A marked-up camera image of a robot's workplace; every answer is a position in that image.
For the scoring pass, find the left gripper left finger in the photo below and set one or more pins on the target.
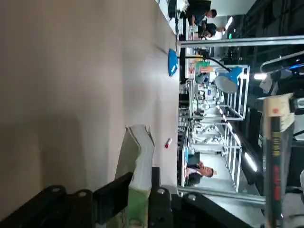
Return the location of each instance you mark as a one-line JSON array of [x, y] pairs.
[[59, 209]]

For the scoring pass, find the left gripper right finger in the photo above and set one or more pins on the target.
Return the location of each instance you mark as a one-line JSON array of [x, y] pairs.
[[166, 209]]

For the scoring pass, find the colourful green cookbook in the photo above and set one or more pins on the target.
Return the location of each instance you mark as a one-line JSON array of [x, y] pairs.
[[142, 156]]

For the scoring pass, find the red-capped whiteboard marker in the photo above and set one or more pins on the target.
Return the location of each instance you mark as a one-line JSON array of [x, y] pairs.
[[168, 142]]

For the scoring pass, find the dark book with hand picture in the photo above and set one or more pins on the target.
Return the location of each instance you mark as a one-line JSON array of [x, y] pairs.
[[275, 154]]

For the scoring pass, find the person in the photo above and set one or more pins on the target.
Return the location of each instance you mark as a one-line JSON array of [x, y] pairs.
[[202, 172], [211, 29], [202, 16]]

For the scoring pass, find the blue desk lamp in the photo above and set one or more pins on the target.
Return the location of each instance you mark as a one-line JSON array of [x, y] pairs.
[[173, 63]]

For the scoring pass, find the white rack frame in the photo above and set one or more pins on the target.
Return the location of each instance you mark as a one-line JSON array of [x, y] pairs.
[[247, 95]]

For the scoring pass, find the aluminium frame post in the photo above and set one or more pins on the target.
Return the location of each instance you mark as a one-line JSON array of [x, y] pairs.
[[225, 196], [237, 41]]

